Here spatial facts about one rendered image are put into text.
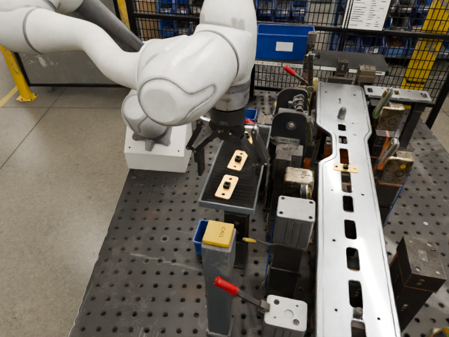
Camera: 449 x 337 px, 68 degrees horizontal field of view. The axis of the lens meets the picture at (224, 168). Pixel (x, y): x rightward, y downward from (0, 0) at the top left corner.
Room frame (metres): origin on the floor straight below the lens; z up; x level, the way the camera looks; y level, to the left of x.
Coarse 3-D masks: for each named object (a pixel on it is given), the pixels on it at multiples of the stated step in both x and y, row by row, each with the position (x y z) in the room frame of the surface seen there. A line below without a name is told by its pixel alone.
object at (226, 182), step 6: (222, 180) 0.65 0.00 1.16; (228, 180) 0.65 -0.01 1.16; (234, 180) 0.65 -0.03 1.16; (222, 186) 0.62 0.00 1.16; (228, 186) 0.61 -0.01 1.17; (234, 186) 0.62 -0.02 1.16; (216, 192) 0.60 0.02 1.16; (222, 192) 0.60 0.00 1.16; (228, 192) 0.60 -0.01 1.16; (222, 198) 0.58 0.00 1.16; (228, 198) 0.58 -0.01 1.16
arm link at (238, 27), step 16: (208, 0) 0.60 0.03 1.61; (224, 0) 0.59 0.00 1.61; (240, 0) 0.59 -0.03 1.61; (208, 16) 0.58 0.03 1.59; (224, 16) 0.57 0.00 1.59; (240, 16) 0.58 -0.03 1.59; (224, 32) 0.55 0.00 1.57; (240, 32) 0.57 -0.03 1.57; (256, 32) 0.61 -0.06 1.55; (240, 48) 0.55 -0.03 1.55; (256, 48) 0.61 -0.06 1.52; (240, 64) 0.54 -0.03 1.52; (240, 80) 0.58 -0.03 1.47
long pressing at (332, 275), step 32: (320, 96) 1.40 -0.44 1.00; (352, 96) 1.40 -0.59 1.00; (320, 128) 1.14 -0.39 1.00; (352, 128) 1.13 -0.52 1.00; (352, 160) 0.93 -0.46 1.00; (320, 192) 0.76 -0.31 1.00; (352, 192) 0.77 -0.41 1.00; (320, 224) 0.63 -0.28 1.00; (320, 256) 0.52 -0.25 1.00; (384, 256) 0.53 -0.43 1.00; (320, 288) 0.43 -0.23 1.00; (384, 288) 0.43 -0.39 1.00; (320, 320) 0.35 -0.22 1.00; (352, 320) 0.36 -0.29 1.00; (384, 320) 0.35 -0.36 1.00
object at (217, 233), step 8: (208, 224) 0.50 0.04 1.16; (216, 224) 0.50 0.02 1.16; (224, 224) 0.50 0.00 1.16; (232, 224) 0.50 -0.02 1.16; (208, 232) 0.48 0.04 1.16; (216, 232) 0.48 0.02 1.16; (224, 232) 0.48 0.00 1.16; (232, 232) 0.48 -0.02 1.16; (208, 240) 0.45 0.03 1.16; (216, 240) 0.45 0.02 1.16; (224, 240) 0.45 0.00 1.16
